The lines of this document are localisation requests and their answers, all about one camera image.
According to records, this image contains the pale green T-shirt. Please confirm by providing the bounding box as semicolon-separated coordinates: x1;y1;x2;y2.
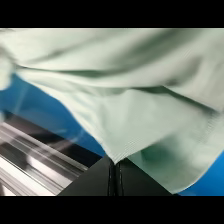
0;28;224;195

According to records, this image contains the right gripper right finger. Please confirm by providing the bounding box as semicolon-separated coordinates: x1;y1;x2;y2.
116;158;173;197

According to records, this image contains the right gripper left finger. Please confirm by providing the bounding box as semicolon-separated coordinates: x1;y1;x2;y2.
58;154;116;197

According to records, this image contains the silver frame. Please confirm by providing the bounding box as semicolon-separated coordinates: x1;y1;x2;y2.
0;119;90;197

